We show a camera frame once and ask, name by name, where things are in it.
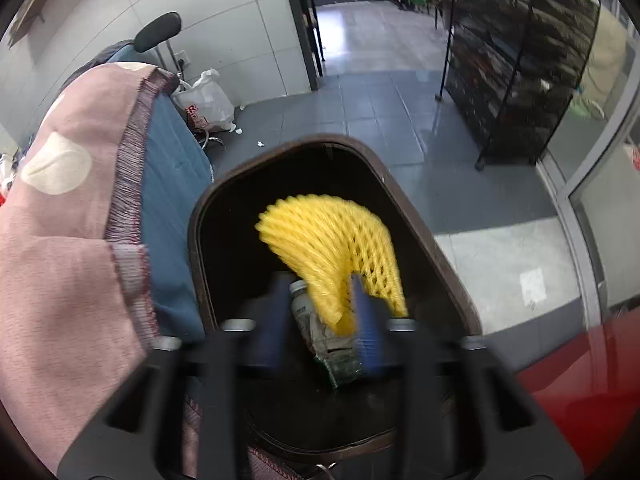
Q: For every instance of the yellow foam fruit net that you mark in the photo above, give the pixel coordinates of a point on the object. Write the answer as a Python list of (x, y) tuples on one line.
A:
[(320, 245)]

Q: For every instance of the wall socket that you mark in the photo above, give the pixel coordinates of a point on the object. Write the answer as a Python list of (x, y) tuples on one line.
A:
[(182, 59)]

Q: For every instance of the black chair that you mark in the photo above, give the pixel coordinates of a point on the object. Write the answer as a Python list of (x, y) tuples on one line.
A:
[(157, 32)]

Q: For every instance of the white plastic bag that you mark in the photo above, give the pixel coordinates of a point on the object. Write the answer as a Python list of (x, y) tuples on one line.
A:
[(207, 102)]

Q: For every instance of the dark door frame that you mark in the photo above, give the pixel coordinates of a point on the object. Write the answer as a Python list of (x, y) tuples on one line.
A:
[(302, 25)]

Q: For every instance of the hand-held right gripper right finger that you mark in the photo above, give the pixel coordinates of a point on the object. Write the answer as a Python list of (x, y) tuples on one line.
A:
[(369, 327)]

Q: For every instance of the pink polka dot blanket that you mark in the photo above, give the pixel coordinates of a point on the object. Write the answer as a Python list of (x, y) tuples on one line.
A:
[(60, 240)]

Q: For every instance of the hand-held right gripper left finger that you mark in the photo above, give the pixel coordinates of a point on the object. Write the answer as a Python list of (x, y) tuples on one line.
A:
[(272, 322)]

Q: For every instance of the red glossy object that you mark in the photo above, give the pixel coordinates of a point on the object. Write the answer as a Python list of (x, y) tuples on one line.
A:
[(590, 385)]

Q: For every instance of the brown trash bin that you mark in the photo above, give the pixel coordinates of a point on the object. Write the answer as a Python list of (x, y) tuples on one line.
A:
[(430, 260)]

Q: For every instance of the blue cloth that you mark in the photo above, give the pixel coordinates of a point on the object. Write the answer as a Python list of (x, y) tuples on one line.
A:
[(170, 200)]

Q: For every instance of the beige paper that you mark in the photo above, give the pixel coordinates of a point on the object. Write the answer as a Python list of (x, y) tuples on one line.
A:
[(325, 332)]

